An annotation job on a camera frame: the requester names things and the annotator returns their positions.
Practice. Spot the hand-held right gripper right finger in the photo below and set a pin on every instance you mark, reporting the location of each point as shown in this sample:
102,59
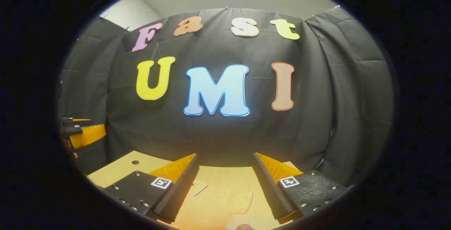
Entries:
271,194

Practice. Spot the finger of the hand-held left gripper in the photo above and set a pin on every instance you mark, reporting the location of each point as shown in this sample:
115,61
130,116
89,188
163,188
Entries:
75,121
90,135

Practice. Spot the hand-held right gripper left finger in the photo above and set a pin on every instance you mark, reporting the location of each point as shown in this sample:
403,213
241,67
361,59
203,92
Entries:
178,196

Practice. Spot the orange polo T-shirt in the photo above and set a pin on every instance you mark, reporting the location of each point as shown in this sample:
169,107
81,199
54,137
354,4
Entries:
218,205

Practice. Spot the black backdrop cloth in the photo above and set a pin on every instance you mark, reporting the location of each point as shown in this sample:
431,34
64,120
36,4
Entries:
218,135

